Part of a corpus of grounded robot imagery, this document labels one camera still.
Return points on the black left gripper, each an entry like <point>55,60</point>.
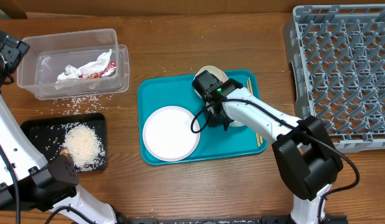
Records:
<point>14,48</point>

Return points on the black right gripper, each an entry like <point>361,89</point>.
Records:
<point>213,121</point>

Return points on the grey-green bowl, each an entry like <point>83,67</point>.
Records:
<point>236,124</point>

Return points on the white tissue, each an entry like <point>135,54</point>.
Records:
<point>72,73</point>

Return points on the red snack wrapper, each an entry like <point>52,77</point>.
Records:
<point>107,72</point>

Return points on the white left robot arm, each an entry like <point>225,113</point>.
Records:
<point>27,179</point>

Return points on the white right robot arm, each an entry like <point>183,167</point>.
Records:
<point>308,163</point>

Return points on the grey dishwasher rack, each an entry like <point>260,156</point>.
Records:
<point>337,57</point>

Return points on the pink saucer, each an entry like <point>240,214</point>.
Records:
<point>225,76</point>

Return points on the clear plastic bin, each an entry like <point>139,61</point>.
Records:
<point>50,54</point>

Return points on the wooden chopstick right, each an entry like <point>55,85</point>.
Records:
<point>250,85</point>

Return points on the wooden chopstick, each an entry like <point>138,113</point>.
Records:
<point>250,85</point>
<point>258,140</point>

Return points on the white cup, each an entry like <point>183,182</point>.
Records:
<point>213,70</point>

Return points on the wooden chopstick left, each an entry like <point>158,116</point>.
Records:
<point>258,140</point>

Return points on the large white plate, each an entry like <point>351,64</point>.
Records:
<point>167,134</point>

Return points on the teal plastic tray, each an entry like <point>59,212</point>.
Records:
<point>215,143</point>

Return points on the black tray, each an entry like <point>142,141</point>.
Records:
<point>48,136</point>

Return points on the brown food scrap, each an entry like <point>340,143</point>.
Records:
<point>64,152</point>

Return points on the pile of rice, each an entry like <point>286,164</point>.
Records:
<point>85,147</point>

